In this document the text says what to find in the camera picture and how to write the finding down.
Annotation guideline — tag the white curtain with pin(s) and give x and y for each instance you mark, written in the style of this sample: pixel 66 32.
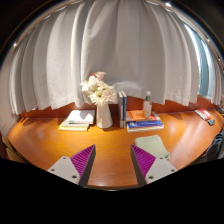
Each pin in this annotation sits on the white curtain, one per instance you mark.
pixel 110 43

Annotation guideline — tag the white flower bouquet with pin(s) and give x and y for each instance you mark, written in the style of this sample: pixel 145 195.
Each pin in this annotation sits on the white flower bouquet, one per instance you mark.
pixel 98 91

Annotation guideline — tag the orange lying book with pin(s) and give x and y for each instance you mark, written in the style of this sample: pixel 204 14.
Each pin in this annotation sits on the orange lying book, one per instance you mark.
pixel 136 115

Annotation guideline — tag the small dark object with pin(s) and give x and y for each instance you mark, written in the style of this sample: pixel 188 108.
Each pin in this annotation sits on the small dark object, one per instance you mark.
pixel 211 122

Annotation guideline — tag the white ceramic vase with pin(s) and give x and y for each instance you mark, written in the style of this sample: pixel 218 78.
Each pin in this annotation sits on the white ceramic vase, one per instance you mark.
pixel 104 118

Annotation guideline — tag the blue lying book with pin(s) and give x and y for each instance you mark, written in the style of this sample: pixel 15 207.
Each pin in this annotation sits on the blue lying book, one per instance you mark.
pixel 145 124

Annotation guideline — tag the window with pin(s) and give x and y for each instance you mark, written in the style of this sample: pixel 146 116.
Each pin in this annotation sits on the window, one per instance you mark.
pixel 202 63

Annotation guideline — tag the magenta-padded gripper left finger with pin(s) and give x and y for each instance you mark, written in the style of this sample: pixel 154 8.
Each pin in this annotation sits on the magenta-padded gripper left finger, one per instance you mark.
pixel 65 168

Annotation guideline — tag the dark bag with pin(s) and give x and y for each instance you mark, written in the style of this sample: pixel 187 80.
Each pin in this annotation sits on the dark bag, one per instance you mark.
pixel 216 148

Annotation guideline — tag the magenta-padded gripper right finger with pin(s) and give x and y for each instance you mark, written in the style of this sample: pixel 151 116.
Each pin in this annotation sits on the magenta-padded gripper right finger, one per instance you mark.
pixel 160 168

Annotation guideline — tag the red flat booklet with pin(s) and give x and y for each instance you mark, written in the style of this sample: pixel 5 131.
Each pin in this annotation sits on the red flat booklet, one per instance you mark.
pixel 202 114

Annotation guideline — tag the pale green towel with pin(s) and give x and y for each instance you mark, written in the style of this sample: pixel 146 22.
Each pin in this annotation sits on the pale green towel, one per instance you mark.
pixel 151 145

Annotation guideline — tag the dark grey standing book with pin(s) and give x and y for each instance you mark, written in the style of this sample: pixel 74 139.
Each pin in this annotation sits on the dark grey standing book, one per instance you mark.
pixel 119 110

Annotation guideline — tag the clear plastic bottle green label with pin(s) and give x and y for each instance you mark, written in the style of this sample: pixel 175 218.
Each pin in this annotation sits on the clear plastic bottle green label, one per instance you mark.
pixel 147 106

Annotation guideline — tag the white thin lying book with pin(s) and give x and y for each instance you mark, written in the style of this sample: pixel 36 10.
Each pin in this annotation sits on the white thin lying book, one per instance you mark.
pixel 145 129

